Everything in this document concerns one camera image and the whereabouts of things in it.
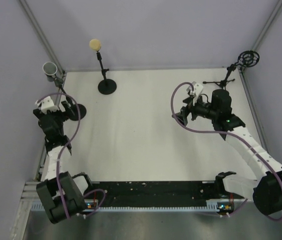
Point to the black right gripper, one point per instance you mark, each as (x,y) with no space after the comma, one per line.
(182,116)

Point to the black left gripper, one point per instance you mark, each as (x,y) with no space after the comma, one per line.
(65,115)

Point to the black tripod shock-mount stand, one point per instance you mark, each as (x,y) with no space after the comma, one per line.
(246,59)

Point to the grey microphone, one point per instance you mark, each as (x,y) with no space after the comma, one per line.
(50,69)

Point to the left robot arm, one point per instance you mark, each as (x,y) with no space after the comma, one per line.
(61,194)

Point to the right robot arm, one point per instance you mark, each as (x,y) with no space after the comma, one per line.
(216,117)

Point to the black round-base mic stand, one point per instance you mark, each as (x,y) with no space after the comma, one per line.
(106,86)

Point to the cream yellow microphone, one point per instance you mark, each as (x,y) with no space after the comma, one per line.
(95,44)

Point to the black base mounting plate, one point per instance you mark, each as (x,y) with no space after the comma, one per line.
(159,193)

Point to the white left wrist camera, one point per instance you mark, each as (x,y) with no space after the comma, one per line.
(46,104)

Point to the aluminium frame rail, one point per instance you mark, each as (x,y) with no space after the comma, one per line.
(94,198)

